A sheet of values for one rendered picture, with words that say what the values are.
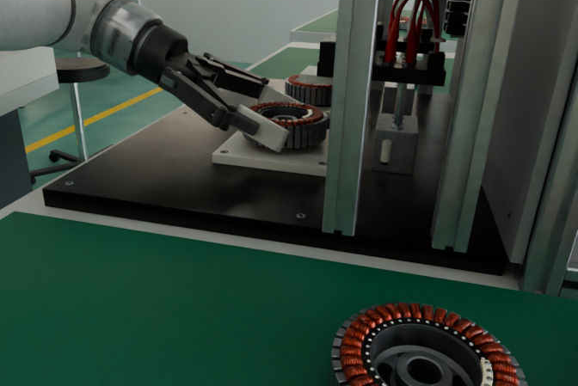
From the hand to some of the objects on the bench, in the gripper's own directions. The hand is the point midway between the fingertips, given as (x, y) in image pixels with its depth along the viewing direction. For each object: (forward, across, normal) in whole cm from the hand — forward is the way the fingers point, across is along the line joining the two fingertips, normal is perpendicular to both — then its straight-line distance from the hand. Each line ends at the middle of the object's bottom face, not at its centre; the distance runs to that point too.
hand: (282, 121), depth 63 cm
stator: (+1, -24, -2) cm, 24 cm away
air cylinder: (+15, 0, +2) cm, 15 cm away
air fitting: (+14, +4, +3) cm, 15 cm away
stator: (+1, 0, -2) cm, 2 cm away
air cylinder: (+15, -24, +2) cm, 29 cm away
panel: (+25, -12, +7) cm, 29 cm away
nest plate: (+2, 0, -4) cm, 4 cm away
